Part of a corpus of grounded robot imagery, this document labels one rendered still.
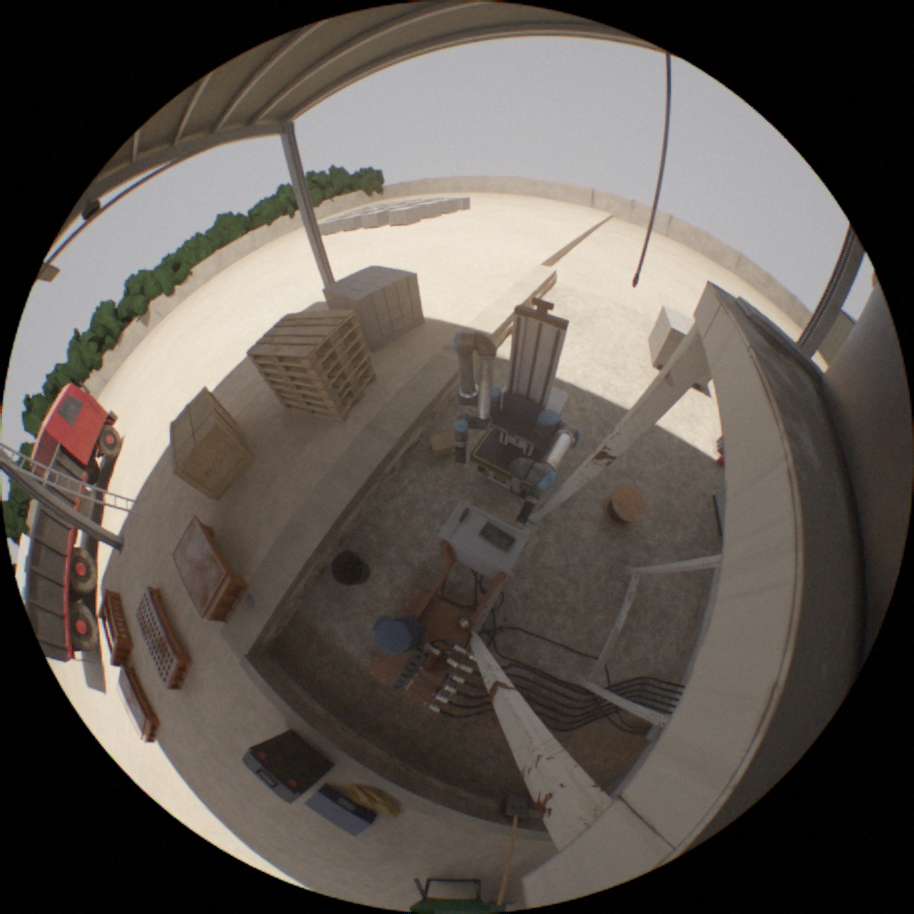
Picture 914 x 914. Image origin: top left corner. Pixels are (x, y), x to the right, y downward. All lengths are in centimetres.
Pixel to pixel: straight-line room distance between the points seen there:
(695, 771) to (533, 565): 254
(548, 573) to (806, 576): 256
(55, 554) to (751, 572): 852
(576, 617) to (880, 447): 263
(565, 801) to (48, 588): 817
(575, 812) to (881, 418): 46
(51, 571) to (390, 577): 771
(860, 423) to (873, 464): 5
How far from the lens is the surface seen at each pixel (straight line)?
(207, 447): 345
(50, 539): 840
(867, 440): 38
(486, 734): 290
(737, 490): 28
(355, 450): 291
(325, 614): 296
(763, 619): 21
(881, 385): 40
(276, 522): 305
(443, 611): 197
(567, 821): 36
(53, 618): 809
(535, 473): 145
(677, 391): 69
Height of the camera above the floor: 257
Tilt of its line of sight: 59 degrees down
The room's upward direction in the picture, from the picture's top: 6 degrees counter-clockwise
